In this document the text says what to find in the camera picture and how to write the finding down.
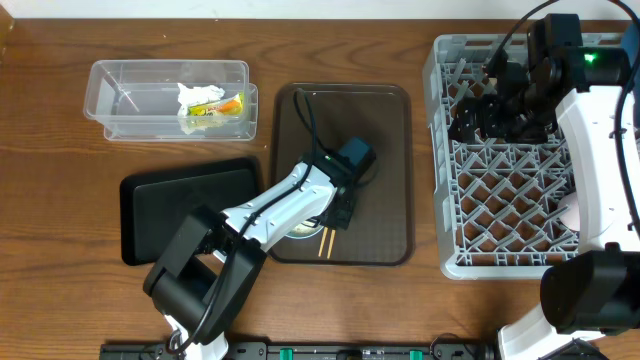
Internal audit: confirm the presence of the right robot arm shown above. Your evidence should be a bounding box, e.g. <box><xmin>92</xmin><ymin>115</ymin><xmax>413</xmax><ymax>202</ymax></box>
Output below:
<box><xmin>448</xmin><ymin>14</ymin><xmax>639</xmax><ymax>359</ymax></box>

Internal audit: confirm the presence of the right wooden chopstick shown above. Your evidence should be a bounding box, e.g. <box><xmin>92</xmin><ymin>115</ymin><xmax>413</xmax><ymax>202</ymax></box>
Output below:
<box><xmin>327</xmin><ymin>229</ymin><xmax>336</xmax><ymax>259</ymax></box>

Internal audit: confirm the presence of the left wooden chopstick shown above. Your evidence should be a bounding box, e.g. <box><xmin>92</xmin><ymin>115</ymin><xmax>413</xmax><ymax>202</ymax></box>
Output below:
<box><xmin>318</xmin><ymin>227</ymin><xmax>329</xmax><ymax>257</ymax></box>

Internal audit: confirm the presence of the brown serving tray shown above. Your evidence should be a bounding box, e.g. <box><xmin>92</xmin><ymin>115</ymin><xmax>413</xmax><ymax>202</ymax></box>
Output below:
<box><xmin>270</xmin><ymin>83</ymin><xmax>414</xmax><ymax>266</ymax></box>

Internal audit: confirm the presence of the yellow green snack wrapper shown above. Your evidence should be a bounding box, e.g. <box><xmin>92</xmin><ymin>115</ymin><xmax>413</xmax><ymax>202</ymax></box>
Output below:
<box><xmin>187</xmin><ymin>92</ymin><xmax>244</xmax><ymax>116</ymax></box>

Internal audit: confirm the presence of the pink plastic cup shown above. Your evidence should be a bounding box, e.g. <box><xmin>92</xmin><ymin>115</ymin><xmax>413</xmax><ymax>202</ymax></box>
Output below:
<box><xmin>558</xmin><ymin>192</ymin><xmax>580</xmax><ymax>232</ymax></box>

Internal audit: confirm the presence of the clear plastic bin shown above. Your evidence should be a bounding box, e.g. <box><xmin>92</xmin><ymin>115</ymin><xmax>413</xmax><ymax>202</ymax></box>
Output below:
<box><xmin>84</xmin><ymin>59</ymin><xmax>258</xmax><ymax>142</ymax></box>

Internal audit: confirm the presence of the wooden chopstick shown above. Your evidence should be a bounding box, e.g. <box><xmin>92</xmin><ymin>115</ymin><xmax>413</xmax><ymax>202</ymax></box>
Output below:
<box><xmin>327</xmin><ymin>229</ymin><xmax>336</xmax><ymax>259</ymax></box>
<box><xmin>318</xmin><ymin>227</ymin><xmax>329</xmax><ymax>257</ymax></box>

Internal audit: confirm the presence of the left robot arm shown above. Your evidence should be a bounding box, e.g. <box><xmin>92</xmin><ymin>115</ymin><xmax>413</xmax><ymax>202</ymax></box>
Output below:
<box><xmin>143</xmin><ymin>137</ymin><xmax>376</xmax><ymax>359</ymax></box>

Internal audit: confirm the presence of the black plastic bin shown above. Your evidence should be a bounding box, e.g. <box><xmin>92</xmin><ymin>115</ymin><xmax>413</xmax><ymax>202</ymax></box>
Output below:
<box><xmin>119</xmin><ymin>157</ymin><xmax>261</xmax><ymax>266</ymax></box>

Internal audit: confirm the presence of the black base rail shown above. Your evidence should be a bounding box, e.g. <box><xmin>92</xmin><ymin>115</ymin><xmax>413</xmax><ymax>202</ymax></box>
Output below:
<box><xmin>98</xmin><ymin>339</ymin><xmax>500</xmax><ymax>360</ymax></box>

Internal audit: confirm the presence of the light blue bowl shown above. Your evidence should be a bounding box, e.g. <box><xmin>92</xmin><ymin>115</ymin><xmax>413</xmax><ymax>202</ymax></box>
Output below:
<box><xmin>286</xmin><ymin>221</ymin><xmax>324</xmax><ymax>239</ymax></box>

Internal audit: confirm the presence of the grey dishwasher rack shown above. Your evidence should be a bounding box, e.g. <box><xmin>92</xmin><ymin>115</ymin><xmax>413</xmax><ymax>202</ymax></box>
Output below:
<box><xmin>422</xmin><ymin>33</ymin><xmax>640</xmax><ymax>281</ymax></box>

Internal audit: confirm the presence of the white napkin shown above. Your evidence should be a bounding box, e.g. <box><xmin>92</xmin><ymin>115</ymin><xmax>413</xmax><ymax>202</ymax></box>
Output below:
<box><xmin>177</xmin><ymin>83</ymin><xmax>225</xmax><ymax>135</ymax></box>

